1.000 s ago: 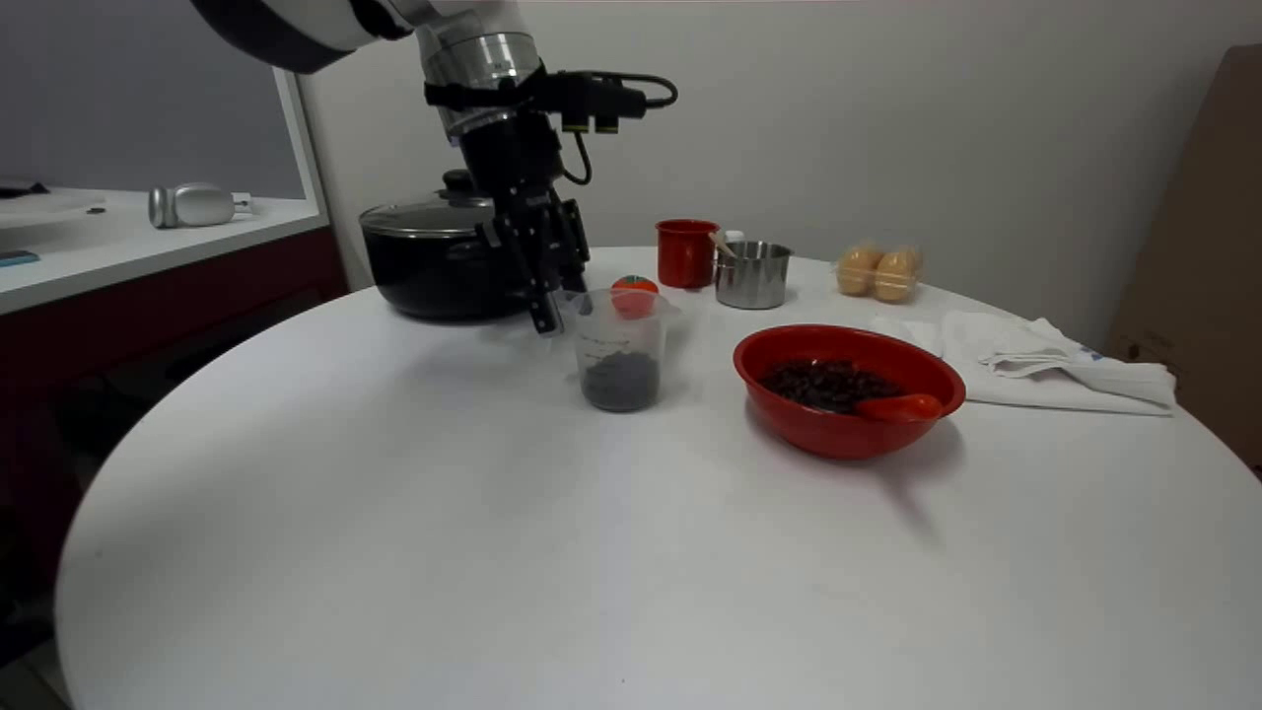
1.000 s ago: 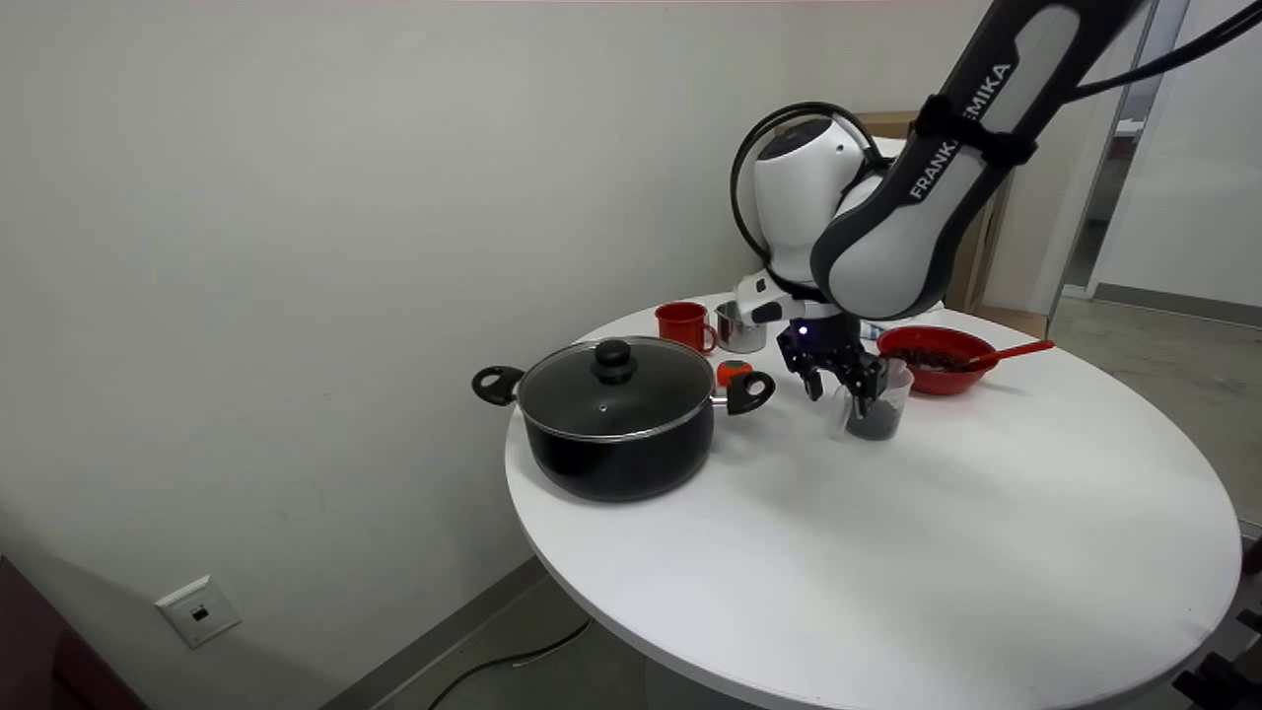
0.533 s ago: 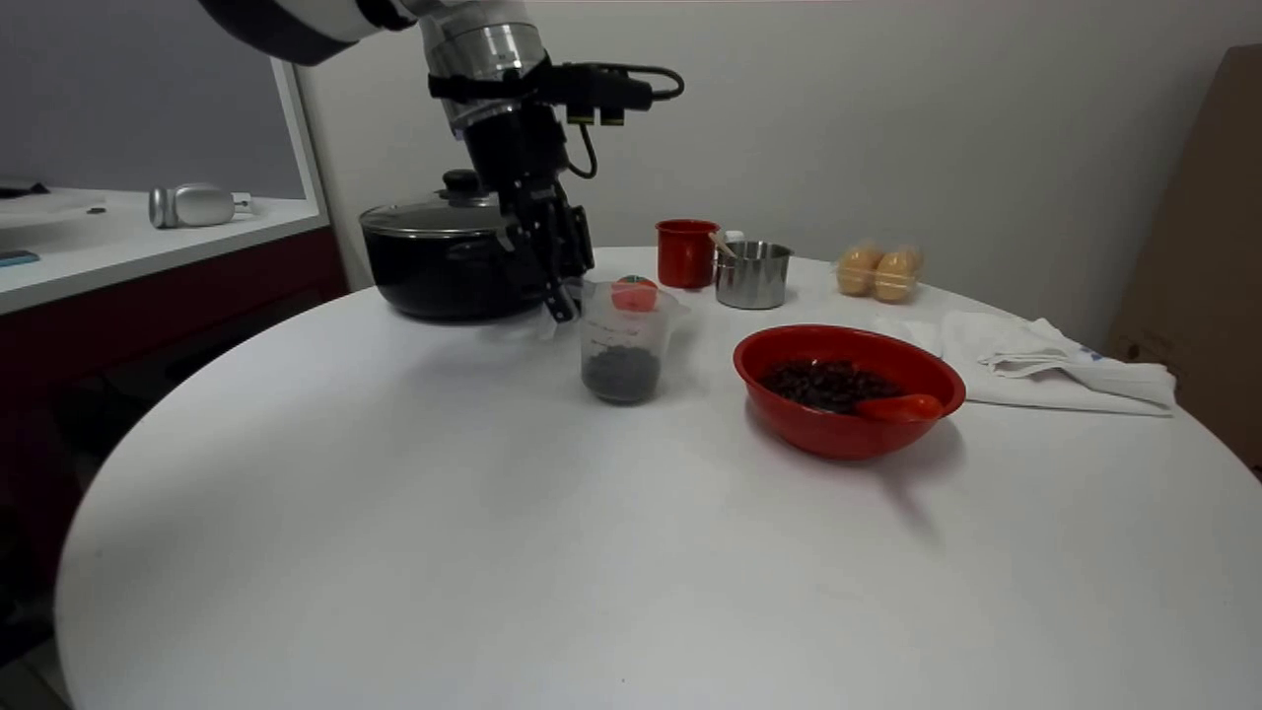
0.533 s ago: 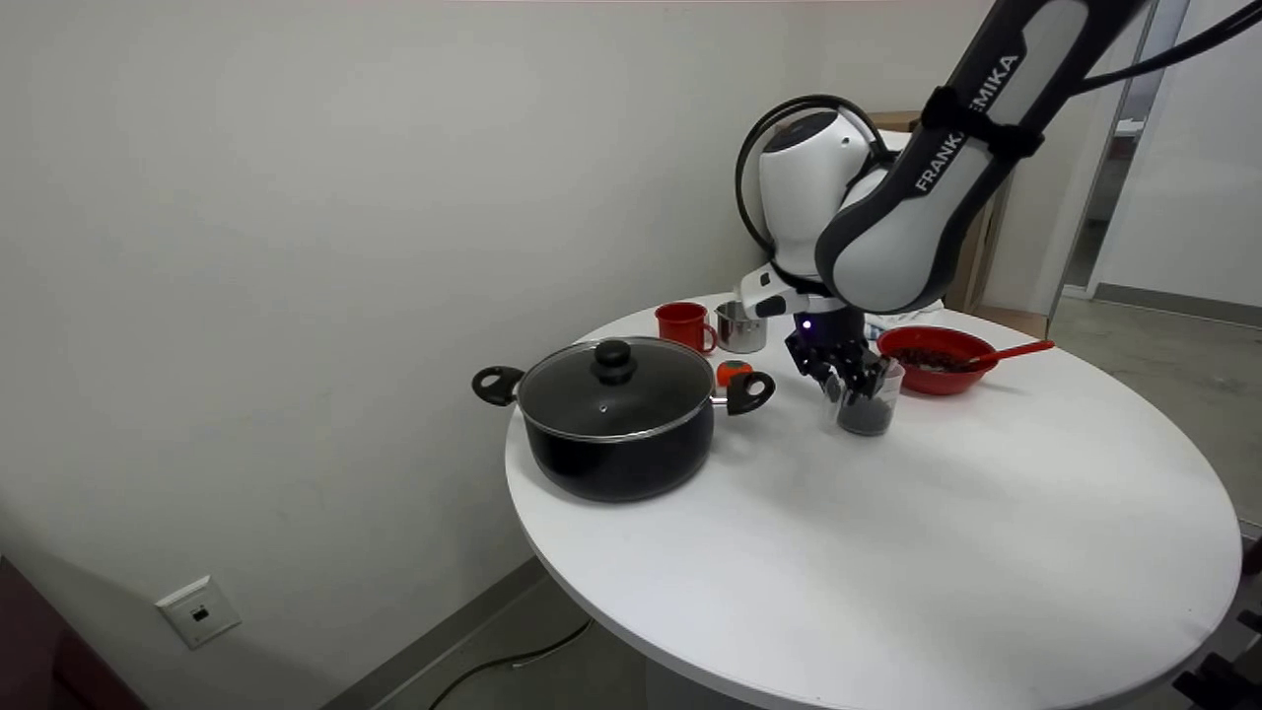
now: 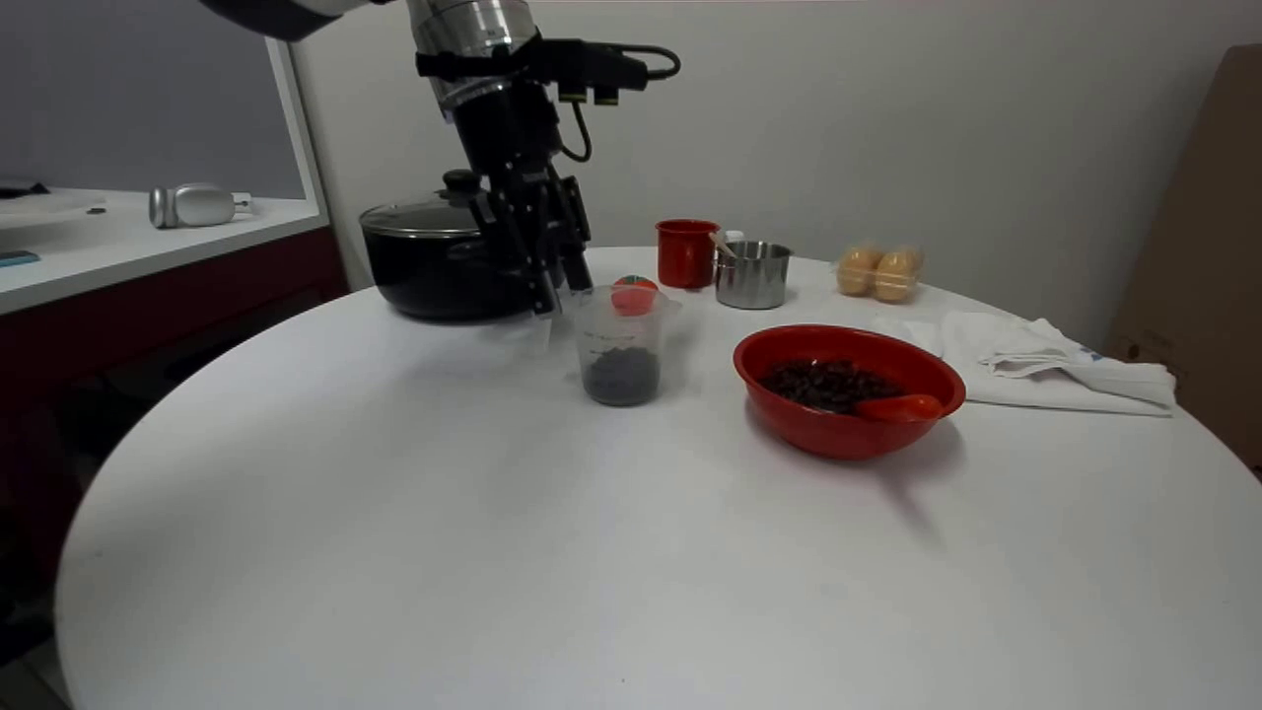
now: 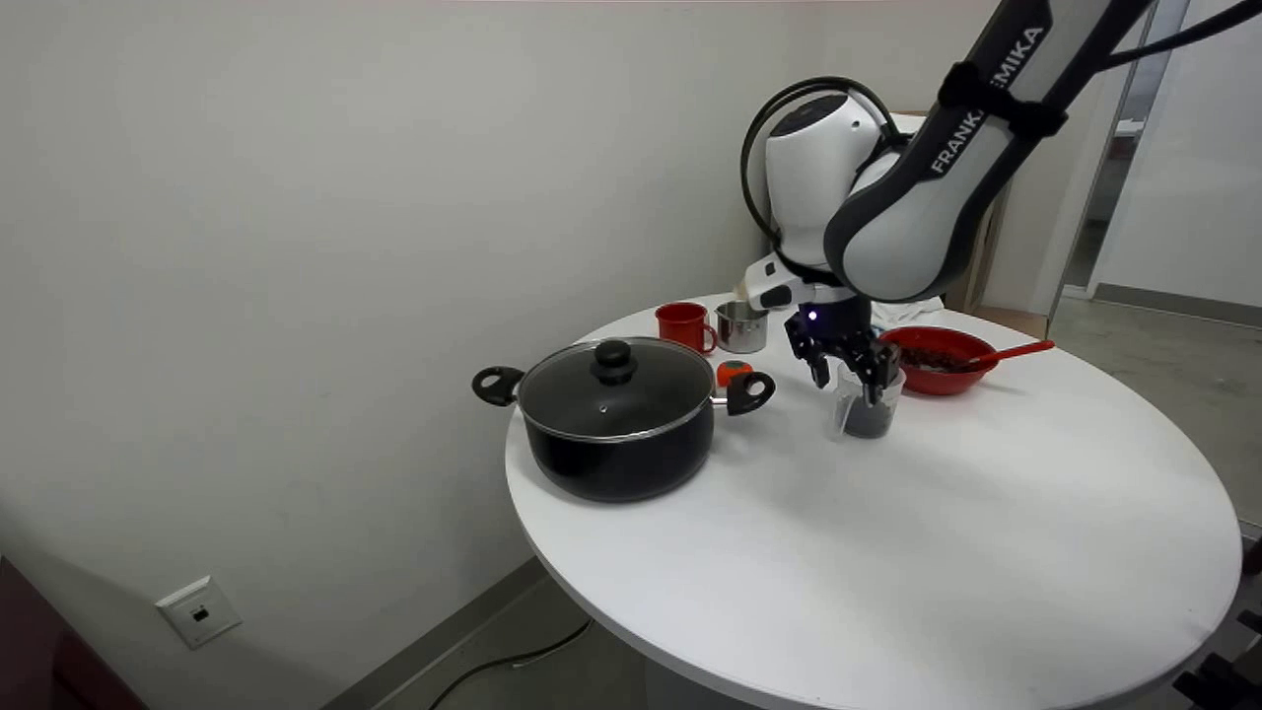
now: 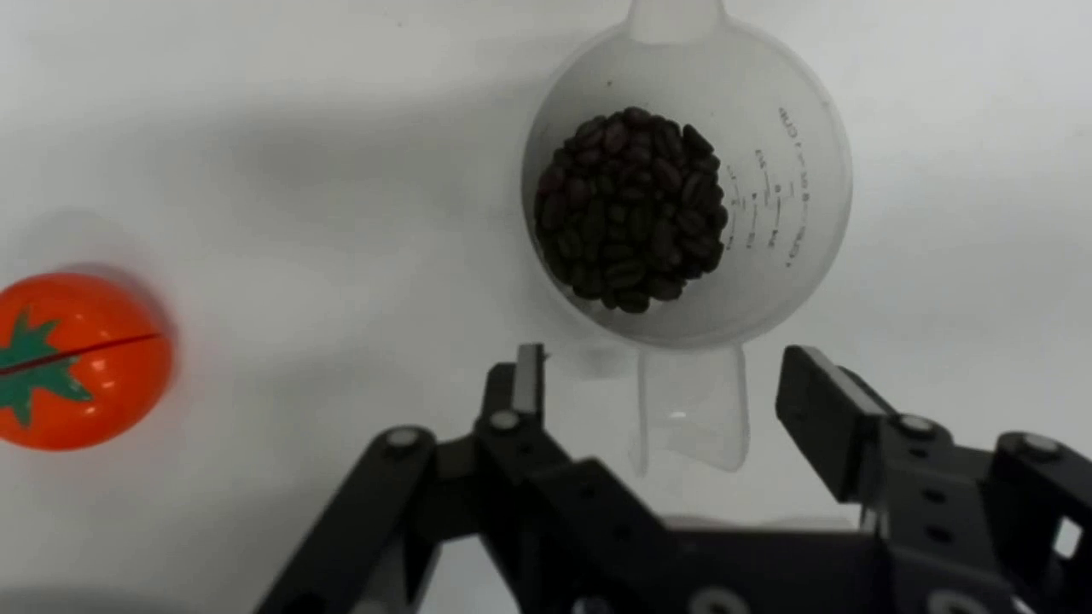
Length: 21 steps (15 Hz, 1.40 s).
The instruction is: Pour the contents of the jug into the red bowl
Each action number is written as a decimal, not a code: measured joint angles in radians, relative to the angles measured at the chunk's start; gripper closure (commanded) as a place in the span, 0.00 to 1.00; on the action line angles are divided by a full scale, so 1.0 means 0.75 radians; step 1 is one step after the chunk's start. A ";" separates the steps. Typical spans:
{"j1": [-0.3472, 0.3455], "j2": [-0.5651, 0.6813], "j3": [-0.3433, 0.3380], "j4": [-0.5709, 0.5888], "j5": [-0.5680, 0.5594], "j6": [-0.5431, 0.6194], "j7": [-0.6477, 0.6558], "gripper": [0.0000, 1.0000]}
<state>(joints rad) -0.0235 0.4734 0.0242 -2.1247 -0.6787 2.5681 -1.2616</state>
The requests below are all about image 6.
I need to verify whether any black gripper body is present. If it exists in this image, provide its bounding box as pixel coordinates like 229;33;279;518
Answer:
782;294;883;363

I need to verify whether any clear plastic measuring jug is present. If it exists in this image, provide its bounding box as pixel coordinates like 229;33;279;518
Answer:
827;351;911;443

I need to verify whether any dark beans heap in bowl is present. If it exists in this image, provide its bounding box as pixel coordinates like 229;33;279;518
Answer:
901;344;972;371

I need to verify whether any red plastic bowl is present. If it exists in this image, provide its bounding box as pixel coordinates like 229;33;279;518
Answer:
881;324;1006;404

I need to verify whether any white cloth with blue stripes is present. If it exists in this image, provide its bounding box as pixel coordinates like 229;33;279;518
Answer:
872;294;954;334

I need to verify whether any stainless steel cup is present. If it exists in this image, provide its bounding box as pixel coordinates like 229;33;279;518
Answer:
715;298;774;361

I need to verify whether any red metal mug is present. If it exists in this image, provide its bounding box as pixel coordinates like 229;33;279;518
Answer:
652;299;722;361

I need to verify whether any orange-red plastic spoon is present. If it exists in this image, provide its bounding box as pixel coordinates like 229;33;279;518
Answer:
964;338;1062;376

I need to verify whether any glass pot lid black knob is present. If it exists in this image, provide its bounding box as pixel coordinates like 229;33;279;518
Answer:
513;334;718;447

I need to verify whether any black cooking pot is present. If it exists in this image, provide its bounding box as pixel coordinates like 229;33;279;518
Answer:
469;334;782;511

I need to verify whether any black equipment base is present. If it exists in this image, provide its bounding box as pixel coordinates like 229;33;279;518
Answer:
1166;533;1262;710

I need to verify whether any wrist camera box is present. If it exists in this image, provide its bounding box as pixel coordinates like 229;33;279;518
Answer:
735;251;810;321

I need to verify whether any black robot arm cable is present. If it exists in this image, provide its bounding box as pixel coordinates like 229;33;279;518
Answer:
738;0;1262;257

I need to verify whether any black floor cable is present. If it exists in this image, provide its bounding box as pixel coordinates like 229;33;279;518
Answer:
426;616;599;710

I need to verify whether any white wall outlet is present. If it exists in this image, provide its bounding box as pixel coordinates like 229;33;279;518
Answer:
155;571;243;655

